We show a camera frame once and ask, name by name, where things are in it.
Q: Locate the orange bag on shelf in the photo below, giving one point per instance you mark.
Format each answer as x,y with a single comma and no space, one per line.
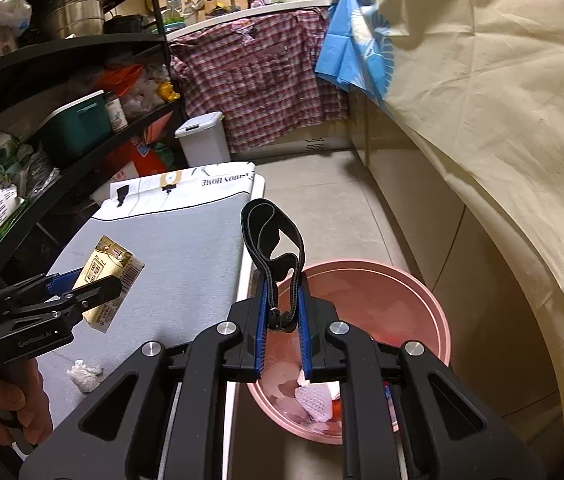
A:
119,77

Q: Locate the white lidded trash bin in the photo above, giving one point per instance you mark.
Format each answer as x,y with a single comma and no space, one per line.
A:
206,142

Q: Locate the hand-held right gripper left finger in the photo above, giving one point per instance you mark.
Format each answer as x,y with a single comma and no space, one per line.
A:
260,330

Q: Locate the green cooler box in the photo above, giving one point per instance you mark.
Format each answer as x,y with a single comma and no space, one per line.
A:
79,130

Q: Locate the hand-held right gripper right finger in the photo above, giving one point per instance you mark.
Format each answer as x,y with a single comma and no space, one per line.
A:
307,330

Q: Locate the green packet with white label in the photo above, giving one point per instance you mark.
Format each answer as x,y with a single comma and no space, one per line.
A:
6,215

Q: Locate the pink plastic basin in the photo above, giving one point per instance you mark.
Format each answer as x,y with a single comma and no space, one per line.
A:
402,300

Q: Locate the grey ironing board table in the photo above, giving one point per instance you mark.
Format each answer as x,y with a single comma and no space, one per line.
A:
186,260

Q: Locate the white kitchen counter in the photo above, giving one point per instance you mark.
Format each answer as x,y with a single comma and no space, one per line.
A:
242,12

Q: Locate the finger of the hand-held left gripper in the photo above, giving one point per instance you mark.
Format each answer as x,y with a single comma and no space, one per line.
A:
96,292
64,280

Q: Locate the crumpled white tissue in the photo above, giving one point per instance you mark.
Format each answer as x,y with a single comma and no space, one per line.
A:
84,374

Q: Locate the white foam fruit net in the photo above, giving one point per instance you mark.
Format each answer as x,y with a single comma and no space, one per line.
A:
314,402

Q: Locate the orange printed sack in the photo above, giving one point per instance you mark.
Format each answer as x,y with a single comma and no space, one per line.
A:
141,160

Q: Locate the beige cloth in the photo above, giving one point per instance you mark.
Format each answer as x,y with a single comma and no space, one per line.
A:
502,110

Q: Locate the red plaid shirt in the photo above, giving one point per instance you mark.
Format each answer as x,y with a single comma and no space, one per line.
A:
262,75

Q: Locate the person's left hand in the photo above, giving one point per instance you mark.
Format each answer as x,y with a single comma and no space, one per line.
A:
29,395

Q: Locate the black pan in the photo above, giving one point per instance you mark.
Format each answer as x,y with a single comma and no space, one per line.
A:
124,24

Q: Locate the stainless steel pot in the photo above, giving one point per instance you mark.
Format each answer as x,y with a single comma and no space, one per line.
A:
74,12

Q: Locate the yellow plastic item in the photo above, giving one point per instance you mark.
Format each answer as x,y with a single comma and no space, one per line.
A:
167,91

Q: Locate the yellow drink carton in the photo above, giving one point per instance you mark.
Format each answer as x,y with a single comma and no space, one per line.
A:
111,260

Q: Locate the blue patterned cloth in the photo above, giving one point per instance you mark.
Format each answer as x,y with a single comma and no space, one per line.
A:
347,45

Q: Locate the small printed can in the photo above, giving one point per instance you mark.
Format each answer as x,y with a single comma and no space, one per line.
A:
116,117

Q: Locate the black shelf rack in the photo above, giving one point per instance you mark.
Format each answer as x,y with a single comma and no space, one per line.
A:
56,55

